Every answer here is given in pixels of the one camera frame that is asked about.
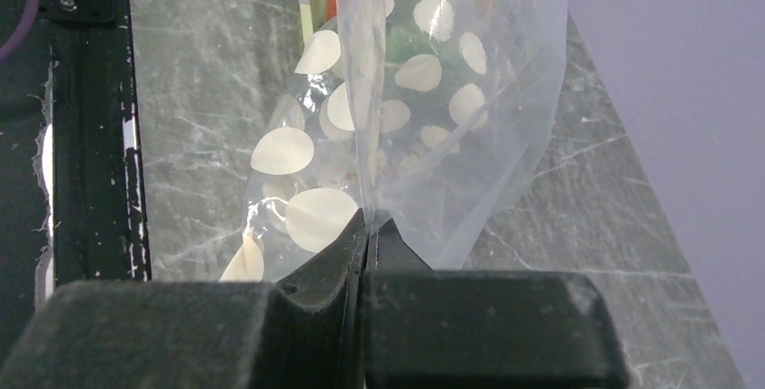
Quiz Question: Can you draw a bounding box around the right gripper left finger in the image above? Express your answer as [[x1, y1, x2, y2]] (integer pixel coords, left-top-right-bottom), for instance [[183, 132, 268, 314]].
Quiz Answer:
[[1, 213, 366, 388]]

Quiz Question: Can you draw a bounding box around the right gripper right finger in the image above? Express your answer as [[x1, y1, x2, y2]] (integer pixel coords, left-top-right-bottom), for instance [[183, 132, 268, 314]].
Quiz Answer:
[[363, 222, 629, 388]]

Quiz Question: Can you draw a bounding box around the clear polka dot zip bag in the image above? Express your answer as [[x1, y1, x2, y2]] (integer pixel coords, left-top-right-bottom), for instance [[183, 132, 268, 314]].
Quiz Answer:
[[220, 0, 568, 282]]

